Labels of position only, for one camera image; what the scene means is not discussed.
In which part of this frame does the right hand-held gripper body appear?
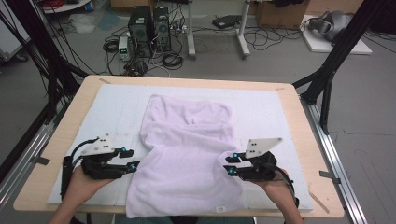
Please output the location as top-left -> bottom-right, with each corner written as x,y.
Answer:
238,137 -> 284,182

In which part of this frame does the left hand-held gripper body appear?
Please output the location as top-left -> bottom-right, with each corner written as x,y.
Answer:
80,133 -> 129,181

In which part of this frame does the lavender towel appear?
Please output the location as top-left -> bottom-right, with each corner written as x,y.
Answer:
125,93 -> 247,218

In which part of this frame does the person's left hand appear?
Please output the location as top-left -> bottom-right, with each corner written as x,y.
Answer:
65,165 -> 117,202

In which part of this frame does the person's right hand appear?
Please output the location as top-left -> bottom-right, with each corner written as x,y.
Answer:
247,169 -> 297,207

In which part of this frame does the white foam mat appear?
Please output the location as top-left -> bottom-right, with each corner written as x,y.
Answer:
46,83 -> 314,213

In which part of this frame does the grey tape strip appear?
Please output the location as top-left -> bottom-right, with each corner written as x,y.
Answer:
31,156 -> 50,166
319,170 -> 342,185

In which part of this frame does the white power supply unit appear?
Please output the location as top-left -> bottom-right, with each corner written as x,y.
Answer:
118,35 -> 134,62

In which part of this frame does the large black computer tower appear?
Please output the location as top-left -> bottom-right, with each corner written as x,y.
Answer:
128,5 -> 154,59

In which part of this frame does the slim black computer tower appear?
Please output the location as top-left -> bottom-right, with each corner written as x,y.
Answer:
152,7 -> 172,52

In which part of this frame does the white floor platform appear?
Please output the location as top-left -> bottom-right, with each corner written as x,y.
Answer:
300,14 -> 373,55

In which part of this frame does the flat black box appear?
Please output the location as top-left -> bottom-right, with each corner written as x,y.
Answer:
212,14 -> 243,30

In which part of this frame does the clear plastic sheet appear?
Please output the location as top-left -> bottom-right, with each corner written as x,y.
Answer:
68,13 -> 96,34

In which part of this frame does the brown cardboard box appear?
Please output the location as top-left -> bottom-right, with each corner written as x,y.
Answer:
255,0 -> 311,30

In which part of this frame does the round white table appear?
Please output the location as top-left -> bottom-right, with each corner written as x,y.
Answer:
40,0 -> 92,14

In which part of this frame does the grey helmet-shaped device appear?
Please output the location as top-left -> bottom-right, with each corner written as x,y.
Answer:
307,10 -> 354,41

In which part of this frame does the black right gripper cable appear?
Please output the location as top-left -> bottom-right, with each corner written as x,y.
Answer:
274,166 -> 301,209

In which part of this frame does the aluminium rail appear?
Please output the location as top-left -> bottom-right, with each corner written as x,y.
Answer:
0,122 -> 55,213
300,96 -> 370,224

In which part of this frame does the tangled dark cable bundle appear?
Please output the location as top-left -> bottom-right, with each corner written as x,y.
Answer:
124,60 -> 149,77

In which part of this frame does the coiled black cable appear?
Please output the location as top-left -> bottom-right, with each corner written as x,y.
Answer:
103,39 -> 120,53
162,52 -> 184,70

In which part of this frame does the white desk frame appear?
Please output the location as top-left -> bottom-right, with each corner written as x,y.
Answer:
186,0 -> 251,61

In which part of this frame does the black metal frame post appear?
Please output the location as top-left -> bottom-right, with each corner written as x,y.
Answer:
291,0 -> 396,135
0,0 -> 90,185

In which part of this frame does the red cable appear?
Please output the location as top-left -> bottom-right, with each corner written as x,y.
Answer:
41,0 -> 64,8

